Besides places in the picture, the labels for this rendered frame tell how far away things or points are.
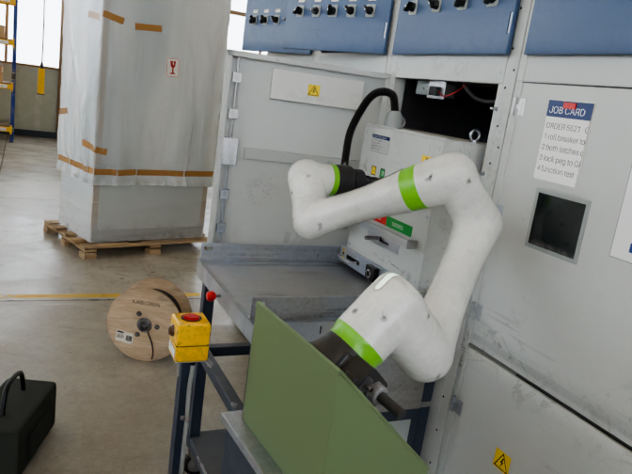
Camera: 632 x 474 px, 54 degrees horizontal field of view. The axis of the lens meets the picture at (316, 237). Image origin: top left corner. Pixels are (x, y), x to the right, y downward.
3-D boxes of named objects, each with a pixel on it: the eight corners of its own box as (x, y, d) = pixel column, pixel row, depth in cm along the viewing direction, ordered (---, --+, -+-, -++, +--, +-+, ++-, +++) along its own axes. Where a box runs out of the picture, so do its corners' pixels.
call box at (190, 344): (174, 364, 148) (178, 323, 146) (167, 350, 155) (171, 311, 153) (207, 362, 152) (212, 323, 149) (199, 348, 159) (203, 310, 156)
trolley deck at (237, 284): (251, 344, 168) (253, 323, 167) (196, 274, 222) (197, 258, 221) (453, 335, 197) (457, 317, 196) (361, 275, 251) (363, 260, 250)
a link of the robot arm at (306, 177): (294, 150, 175) (279, 165, 184) (299, 193, 171) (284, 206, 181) (339, 155, 181) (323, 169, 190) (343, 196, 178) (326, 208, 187)
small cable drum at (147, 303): (189, 351, 344) (196, 282, 335) (178, 368, 323) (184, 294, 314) (118, 339, 346) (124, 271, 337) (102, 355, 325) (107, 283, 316)
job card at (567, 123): (574, 189, 153) (594, 102, 148) (530, 179, 166) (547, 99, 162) (576, 189, 153) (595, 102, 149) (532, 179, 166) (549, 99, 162)
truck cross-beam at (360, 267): (416, 309, 193) (419, 291, 192) (339, 259, 240) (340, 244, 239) (429, 309, 195) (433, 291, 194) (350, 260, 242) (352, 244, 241)
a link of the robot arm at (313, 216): (415, 173, 167) (395, 163, 158) (421, 215, 164) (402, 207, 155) (305, 209, 186) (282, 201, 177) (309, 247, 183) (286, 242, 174)
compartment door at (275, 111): (206, 244, 243) (226, 49, 227) (359, 257, 258) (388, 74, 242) (207, 249, 237) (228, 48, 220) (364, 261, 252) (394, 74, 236)
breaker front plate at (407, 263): (414, 292, 194) (441, 140, 184) (343, 250, 237) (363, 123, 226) (418, 292, 195) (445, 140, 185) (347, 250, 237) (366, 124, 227)
